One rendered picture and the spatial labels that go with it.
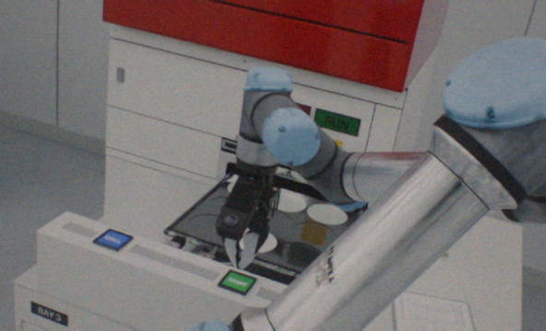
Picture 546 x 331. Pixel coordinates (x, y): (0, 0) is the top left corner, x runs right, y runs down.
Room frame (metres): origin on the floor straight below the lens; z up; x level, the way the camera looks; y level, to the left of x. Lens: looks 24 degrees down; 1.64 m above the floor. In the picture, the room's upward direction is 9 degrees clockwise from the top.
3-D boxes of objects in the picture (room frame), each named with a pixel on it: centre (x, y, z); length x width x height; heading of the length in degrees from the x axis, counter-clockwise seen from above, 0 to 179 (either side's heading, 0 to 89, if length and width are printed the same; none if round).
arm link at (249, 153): (0.98, 0.03, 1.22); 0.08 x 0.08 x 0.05
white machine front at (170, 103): (1.60, 0.11, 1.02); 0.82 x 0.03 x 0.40; 73
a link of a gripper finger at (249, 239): (0.98, 0.01, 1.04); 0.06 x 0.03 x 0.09; 163
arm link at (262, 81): (0.98, 0.03, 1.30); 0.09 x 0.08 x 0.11; 21
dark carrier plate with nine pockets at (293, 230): (1.33, -0.01, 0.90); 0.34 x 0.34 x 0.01; 73
